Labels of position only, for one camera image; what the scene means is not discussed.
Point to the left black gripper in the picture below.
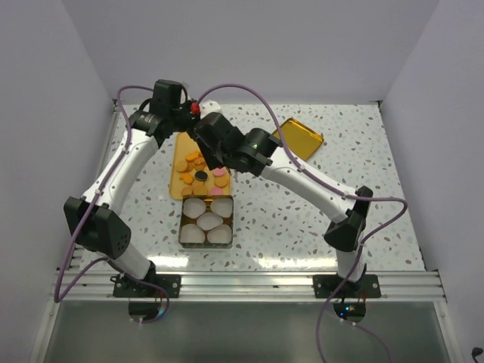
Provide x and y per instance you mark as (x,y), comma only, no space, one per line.
(187,105)

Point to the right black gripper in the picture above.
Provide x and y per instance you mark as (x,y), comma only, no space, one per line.
(212,162)

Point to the pink round cookie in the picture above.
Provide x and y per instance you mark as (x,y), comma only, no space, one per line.
(216,191)
(219,172)

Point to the black sandwich cookie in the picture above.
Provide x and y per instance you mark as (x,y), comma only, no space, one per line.
(201,176)

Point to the gold tin lid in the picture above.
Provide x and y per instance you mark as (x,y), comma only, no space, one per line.
(301,140)

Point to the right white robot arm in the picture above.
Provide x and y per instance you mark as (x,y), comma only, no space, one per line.
(262,154)

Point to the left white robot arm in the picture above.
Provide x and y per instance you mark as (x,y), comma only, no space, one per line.
(94,218)

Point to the orange round cookie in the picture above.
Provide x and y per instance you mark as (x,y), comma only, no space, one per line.
(221,181)

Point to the yellow plastic tray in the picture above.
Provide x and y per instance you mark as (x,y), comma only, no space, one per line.
(191,174)

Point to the white paper cup top right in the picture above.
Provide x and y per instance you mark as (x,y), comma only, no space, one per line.
(223,207)

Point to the white paper cup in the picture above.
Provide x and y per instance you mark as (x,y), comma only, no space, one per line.
(223,207)
(209,221)
(220,235)
(193,208)
(191,234)

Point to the white paper cup top left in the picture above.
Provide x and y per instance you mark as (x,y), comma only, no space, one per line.
(193,208)

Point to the white paper cup centre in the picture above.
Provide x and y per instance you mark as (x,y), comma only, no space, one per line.
(209,221)

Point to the green gold cookie tin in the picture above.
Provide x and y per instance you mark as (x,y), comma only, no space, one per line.
(206,245)

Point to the white paper cup bottom right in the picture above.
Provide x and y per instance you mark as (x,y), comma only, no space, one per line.
(220,235)

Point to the white paper cup bottom left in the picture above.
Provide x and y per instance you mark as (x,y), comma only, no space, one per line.
(191,234)

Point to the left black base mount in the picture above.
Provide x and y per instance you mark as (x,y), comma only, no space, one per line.
(152,286)

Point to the aluminium rail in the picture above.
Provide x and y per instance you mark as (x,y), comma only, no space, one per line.
(300,287)

